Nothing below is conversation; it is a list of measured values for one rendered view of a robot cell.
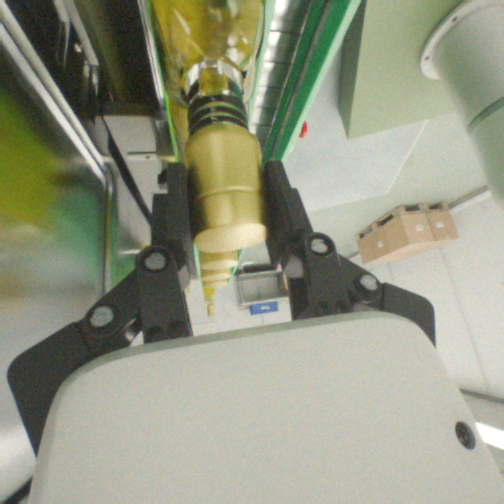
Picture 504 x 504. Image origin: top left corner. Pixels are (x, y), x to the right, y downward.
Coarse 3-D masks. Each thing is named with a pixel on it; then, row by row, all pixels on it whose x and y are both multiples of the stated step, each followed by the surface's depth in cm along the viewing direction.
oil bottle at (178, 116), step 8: (168, 96) 16; (168, 104) 16; (176, 104) 16; (248, 104) 17; (176, 112) 16; (184, 112) 16; (248, 112) 17; (176, 120) 16; (184, 120) 16; (248, 120) 17; (176, 128) 16; (184, 128) 16; (176, 136) 17; (184, 136) 16; (176, 144) 18; (184, 144) 17
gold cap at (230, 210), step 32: (224, 128) 10; (192, 160) 10; (224, 160) 9; (256, 160) 10; (192, 192) 10; (224, 192) 9; (256, 192) 10; (192, 224) 10; (224, 224) 9; (256, 224) 9
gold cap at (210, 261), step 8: (200, 256) 21; (208, 256) 20; (216, 256) 20; (224, 256) 20; (232, 256) 21; (200, 264) 21; (208, 264) 21; (216, 264) 21; (224, 264) 21; (232, 264) 22
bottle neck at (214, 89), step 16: (208, 64) 11; (224, 64) 11; (192, 80) 11; (208, 80) 11; (224, 80) 11; (240, 80) 12; (192, 96) 11; (208, 96) 11; (224, 96) 11; (240, 96) 12; (192, 112) 11; (208, 112) 11; (224, 112) 11; (240, 112) 11; (192, 128) 11
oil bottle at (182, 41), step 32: (160, 0) 10; (192, 0) 10; (224, 0) 11; (256, 0) 11; (160, 32) 11; (192, 32) 11; (224, 32) 11; (256, 32) 11; (160, 64) 13; (192, 64) 11; (256, 64) 12
